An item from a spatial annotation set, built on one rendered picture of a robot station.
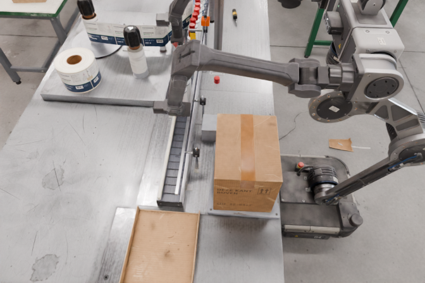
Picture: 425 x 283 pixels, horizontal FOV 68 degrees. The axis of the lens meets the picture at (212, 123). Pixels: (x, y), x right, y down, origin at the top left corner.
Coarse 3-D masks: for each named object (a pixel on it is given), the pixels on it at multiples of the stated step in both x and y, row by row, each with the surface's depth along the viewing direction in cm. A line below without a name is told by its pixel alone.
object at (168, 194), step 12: (192, 108) 161; (180, 120) 156; (180, 132) 151; (180, 144) 147; (180, 156) 143; (168, 168) 139; (168, 180) 135; (180, 180) 135; (168, 192) 132; (180, 192) 132
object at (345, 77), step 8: (352, 56) 92; (328, 64) 93; (336, 64) 93; (344, 64) 91; (352, 64) 91; (360, 64) 88; (336, 72) 90; (344, 72) 89; (352, 72) 89; (360, 72) 86; (336, 80) 91; (344, 80) 90; (352, 80) 90; (360, 80) 88; (328, 88) 94; (336, 88) 94; (344, 88) 92; (352, 88) 91; (344, 96) 96; (352, 96) 93
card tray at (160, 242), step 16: (144, 224) 128; (160, 224) 128; (176, 224) 128; (192, 224) 128; (144, 240) 124; (160, 240) 124; (176, 240) 124; (192, 240) 124; (128, 256) 120; (144, 256) 120; (160, 256) 120; (176, 256) 120; (192, 256) 120; (128, 272) 117; (144, 272) 117; (160, 272) 117; (176, 272) 117; (192, 272) 114
